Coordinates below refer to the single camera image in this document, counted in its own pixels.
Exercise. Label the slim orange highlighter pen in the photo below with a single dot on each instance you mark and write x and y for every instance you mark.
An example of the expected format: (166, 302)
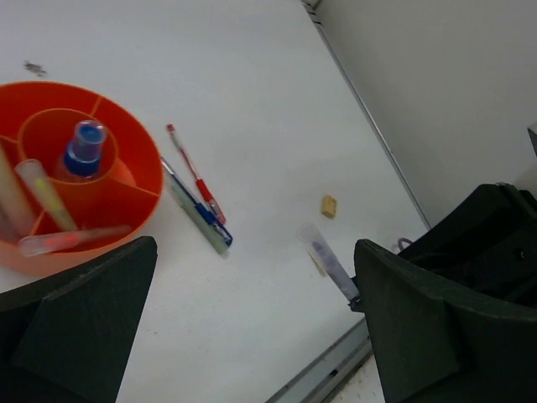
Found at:
(48, 243)

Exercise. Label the yellow eraser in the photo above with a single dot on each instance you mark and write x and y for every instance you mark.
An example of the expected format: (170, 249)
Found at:
(328, 206)

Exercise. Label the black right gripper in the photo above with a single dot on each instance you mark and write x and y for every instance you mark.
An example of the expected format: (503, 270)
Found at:
(487, 244)

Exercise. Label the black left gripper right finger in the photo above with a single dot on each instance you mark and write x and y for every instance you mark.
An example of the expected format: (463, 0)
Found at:
(437, 341)

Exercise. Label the slim yellow highlighter pen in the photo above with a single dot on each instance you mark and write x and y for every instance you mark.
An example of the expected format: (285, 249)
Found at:
(34, 177)

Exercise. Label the clear glue bottle blue cap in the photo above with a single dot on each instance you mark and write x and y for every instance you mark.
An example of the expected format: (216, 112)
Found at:
(82, 157)

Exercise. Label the red gel pen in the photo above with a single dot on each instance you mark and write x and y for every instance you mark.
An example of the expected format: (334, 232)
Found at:
(200, 184)

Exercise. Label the orange round divided organizer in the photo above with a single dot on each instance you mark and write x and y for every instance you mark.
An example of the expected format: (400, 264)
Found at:
(37, 121)

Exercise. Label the blue gel pen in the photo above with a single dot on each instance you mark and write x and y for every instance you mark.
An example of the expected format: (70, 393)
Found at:
(171, 178)

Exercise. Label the aluminium table rail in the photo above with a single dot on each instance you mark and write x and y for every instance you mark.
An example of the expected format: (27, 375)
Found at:
(346, 371)

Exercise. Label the yellow highlighter marker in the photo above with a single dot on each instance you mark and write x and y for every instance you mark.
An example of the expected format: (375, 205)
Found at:
(17, 214)

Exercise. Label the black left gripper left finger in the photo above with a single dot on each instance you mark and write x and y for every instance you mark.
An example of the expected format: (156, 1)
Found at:
(68, 337)

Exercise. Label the green slim pen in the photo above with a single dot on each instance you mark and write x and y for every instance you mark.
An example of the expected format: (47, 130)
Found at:
(211, 236)

